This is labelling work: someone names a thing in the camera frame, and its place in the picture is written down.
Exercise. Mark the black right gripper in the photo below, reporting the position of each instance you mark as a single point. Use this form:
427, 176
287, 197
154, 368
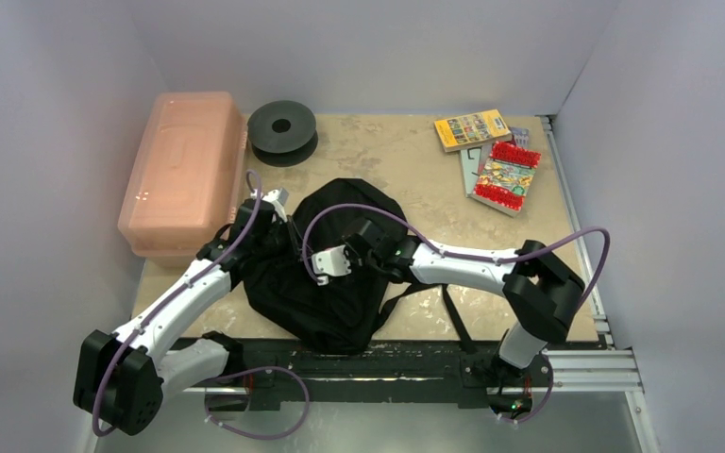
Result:
350, 253

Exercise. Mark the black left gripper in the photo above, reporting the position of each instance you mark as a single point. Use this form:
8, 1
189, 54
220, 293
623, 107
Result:
295, 243

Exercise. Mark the black student backpack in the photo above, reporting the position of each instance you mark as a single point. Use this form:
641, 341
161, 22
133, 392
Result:
341, 317

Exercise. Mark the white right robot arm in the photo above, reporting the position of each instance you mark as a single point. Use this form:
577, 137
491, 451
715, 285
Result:
543, 292

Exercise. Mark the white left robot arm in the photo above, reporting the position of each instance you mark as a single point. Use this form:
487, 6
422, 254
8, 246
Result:
124, 377

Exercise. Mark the small patterned card pack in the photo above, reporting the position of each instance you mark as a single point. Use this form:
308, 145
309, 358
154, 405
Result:
520, 136

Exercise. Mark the black filament spool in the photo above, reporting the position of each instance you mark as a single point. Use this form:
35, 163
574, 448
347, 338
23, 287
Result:
282, 133

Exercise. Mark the translucent pink storage box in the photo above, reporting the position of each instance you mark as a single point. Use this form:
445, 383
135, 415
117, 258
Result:
187, 178

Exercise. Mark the grey thin booklet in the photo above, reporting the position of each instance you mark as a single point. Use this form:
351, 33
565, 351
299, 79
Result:
470, 162

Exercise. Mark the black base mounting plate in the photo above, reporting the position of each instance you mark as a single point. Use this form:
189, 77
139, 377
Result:
401, 372

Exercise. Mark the red comic book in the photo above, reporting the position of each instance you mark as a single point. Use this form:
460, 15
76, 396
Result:
505, 177

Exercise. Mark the yellow picture book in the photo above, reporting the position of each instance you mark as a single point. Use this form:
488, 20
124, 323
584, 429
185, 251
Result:
472, 130

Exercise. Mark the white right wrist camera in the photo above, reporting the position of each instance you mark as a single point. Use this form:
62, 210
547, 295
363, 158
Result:
330, 263

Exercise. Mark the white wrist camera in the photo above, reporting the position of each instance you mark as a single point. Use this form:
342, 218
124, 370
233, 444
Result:
278, 199
330, 263

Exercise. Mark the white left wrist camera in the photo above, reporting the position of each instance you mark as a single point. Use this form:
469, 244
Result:
278, 199

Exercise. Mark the aluminium frame rail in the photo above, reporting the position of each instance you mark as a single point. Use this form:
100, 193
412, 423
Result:
599, 371

